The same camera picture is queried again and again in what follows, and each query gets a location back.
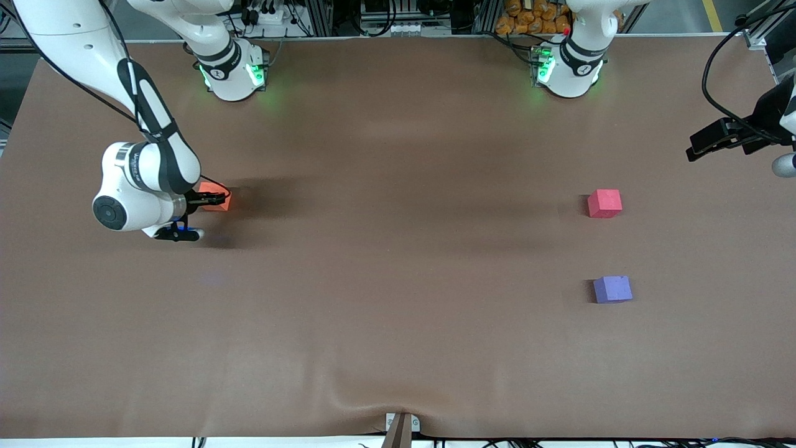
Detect aluminium frame profile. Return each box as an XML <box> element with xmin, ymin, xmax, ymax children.
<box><xmin>0</xmin><ymin>0</ymin><xmax>44</xmax><ymax>57</ymax></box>
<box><xmin>737</xmin><ymin>0</ymin><xmax>796</xmax><ymax>52</ymax></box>

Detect red foam block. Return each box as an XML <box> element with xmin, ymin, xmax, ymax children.
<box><xmin>587</xmin><ymin>189</ymin><xmax>622</xmax><ymax>219</ymax></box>

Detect white terminal strip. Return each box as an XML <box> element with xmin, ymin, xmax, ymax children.
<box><xmin>359</xmin><ymin>22</ymin><xmax>419</xmax><ymax>37</ymax></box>

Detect purple foam block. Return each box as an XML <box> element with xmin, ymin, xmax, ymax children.
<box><xmin>592</xmin><ymin>276</ymin><xmax>634</xmax><ymax>304</ymax></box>

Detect orange foam block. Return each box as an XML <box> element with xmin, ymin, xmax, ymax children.
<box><xmin>198</xmin><ymin>182</ymin><xmax>233</xmax><ymax>212</ymax></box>

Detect white power strip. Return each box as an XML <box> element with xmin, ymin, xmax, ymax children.
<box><xmin>239</xmin><ymin>5</ymin><xmax>293</xmax><ymax>27</ymax></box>

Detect brown table mat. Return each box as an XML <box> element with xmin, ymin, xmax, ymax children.
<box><xmin>0</xmin><ymin>34</ymin><xmax>796</xmax><ymax>440</ymax></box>

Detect table edge clamp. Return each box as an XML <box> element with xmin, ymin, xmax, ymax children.
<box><xmin>381</xmin><ymin>412</ymin><xmax>422</xmax><ymax>448</ymax></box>

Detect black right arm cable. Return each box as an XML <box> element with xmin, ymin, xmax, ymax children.
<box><xmin>11</xmin><ymin>0</ymin><xmax>232</xmax><ymax>198</ymax></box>

